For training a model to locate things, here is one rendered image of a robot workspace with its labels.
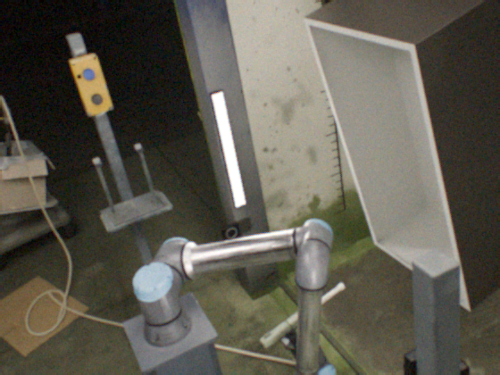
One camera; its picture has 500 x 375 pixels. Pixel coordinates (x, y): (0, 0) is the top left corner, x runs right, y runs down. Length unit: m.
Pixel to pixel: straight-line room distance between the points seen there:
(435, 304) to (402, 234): 2.02
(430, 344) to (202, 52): 1.96
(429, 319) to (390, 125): 1.81
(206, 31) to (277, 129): 0.63
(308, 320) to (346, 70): 1.01
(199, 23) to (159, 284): 1.16
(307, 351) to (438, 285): 1.44
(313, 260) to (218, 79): 1.08
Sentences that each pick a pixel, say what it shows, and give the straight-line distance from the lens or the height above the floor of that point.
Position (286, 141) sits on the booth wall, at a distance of 2.96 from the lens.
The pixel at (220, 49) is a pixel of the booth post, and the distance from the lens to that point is 2.67.
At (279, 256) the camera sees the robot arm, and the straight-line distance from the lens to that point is 2.12.
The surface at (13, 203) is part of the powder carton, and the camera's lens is 4.23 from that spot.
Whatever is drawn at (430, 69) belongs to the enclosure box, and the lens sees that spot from 1.83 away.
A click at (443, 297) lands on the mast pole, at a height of 1.60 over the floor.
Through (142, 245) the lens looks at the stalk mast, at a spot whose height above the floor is 0.50.
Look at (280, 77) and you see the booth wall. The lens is 2.84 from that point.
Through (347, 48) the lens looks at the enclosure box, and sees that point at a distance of 2.38.
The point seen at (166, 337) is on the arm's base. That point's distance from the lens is 2.26.
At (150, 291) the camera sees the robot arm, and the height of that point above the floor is 0.89.
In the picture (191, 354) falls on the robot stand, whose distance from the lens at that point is 2.28.
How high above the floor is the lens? 2.17
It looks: 29 degrees down
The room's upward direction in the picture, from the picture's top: 11 degrees counter-clockwise
